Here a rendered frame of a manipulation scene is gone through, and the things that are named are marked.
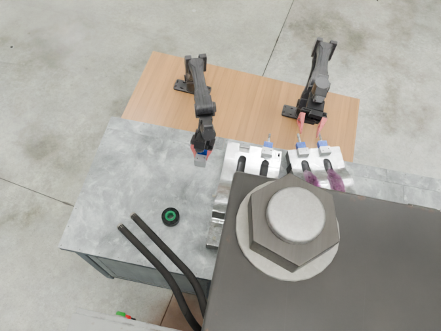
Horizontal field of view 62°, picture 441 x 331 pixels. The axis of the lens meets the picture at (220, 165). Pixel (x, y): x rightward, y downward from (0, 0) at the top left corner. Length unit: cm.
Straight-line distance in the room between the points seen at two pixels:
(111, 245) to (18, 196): 131
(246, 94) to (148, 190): 75
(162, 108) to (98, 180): 50
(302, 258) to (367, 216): 11
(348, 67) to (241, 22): 105
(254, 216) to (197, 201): 135
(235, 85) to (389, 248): 172
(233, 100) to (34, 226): 157
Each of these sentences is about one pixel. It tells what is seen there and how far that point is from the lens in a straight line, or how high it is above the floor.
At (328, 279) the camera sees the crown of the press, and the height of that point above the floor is 200.
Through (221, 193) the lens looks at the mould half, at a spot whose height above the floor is 92.
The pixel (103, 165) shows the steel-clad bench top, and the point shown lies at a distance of 186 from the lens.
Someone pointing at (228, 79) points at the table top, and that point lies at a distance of 210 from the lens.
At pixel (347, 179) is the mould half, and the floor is 89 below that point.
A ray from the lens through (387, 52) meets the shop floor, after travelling 375.
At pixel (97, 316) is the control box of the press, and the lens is 96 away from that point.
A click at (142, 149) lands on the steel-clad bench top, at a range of 186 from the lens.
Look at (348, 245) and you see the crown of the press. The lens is 43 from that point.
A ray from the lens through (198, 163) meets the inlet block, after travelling 163.
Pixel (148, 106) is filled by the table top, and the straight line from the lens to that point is 200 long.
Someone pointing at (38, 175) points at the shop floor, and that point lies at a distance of 291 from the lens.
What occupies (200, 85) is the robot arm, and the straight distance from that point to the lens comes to 153.
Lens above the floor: 239
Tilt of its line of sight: 63 degrees down
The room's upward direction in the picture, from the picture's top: 5 degrees clockwise
